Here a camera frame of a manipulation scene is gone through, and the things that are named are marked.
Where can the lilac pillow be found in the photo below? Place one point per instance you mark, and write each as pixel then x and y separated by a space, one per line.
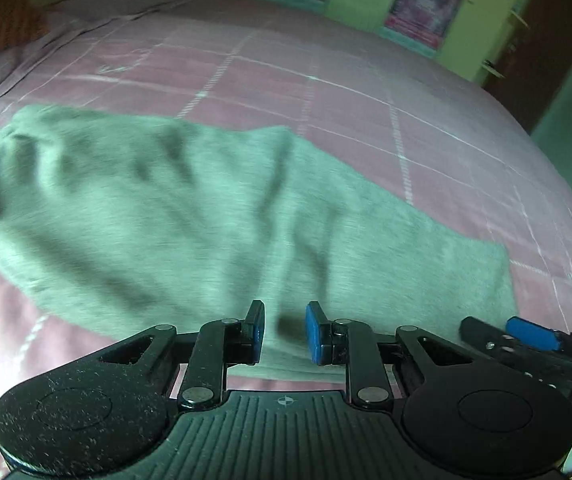
pixel 131 2

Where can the purple wall poster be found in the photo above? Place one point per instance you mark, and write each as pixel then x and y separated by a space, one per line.
pixel 423 7

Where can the brown wooden door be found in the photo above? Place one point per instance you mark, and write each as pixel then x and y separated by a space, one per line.
pixel 550 40

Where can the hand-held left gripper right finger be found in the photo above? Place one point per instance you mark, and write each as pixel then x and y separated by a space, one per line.
pixel 314 334

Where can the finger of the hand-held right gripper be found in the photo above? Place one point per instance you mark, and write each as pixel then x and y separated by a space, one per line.
pixel 535 332
pixel 495 342

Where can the cream corner shelf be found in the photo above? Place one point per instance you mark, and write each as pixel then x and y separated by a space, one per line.
pixel 508 35

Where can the bed with pink checked sheet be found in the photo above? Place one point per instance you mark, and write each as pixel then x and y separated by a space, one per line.
pixel 345 125

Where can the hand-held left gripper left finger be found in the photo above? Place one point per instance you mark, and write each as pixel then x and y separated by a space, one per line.
pixel 256 330

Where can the green towel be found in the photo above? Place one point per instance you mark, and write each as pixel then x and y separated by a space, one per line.
pixel 166 210

